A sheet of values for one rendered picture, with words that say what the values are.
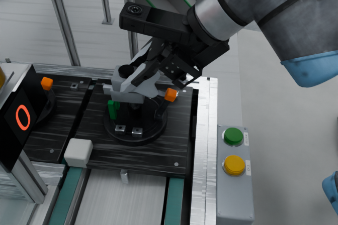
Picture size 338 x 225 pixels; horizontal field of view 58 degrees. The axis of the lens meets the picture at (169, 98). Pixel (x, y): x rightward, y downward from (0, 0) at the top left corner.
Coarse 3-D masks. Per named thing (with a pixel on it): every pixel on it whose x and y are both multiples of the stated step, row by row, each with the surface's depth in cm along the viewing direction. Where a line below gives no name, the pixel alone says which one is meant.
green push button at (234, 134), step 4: (228, 128) 66; (232, 128) 66; (236, 128) 66; (228, 132) 65; (232, 132) 65; (236, 132) 65; (240, 132) 65; (224, 136) 65; (228, 136) 64; (232, 136) 64; (236, 136) 64; (240, 136) 64; (228, 140) 64; (232, 140) 64; (236, 140) 64; (240, 140) 64; (232, 144) 64; (236, 144) 64
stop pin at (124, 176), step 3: (123, 171) 59; (126, 171) 59; (120, 174) 59; (123, 174) 59; (126, 174) 59; (123, 177) 60; (126, 177) 60; (129, 177) 62; (123, 180) 61; (126, 180) 61; (129, 180) 62; (126, 183) 62
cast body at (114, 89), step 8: (120, 72) 56; (128, 72) 56; (112, 80) 56; (120, 80) 56; (104, 88) 60; (112, 88) 59; (112, 96) 59; (120, 96) 59; (128, 96) 59; (136, 96) 58; (144, 96) 60
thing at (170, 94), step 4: (168, 88) 60; (160, 92) 60; (164, 92) 61; (168, 92) 59; (172, 92) 59; (176, 92) 60; (160, 96) 60; (164, 96) 60; (168, 96) 59; (172, 96) 59; (164, 100) 61; (168, 100) 60; (172, 100) 60; (160, 104) 63; (164, 104) 61; (168, 104) 61; (160, 108) 62; (164, 108) 62; (156, 112) 64; (160, 112) 63; (160, 116) 64
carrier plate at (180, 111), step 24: (96, 96) 72; (96, 120) 67; (168, 120) 67; (96, 144) 63; (120, 144) 63; (168, 144) 63; (96, 168) 61; (120, 168) 60; (144, 168) 59; (168, 168) 60
